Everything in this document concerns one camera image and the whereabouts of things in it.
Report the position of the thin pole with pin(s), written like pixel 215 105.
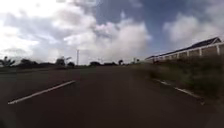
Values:
pixel 77 57

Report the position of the building with dark roof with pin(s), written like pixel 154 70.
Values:
pixel 203 43

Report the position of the row of trees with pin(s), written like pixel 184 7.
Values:
pixel 60 62

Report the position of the long white fence wall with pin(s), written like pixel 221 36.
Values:
pixel 200 51

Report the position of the grass verge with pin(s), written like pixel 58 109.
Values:
pixel 193 75

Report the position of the white dashed centre line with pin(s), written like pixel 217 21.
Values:
pixel 43 91

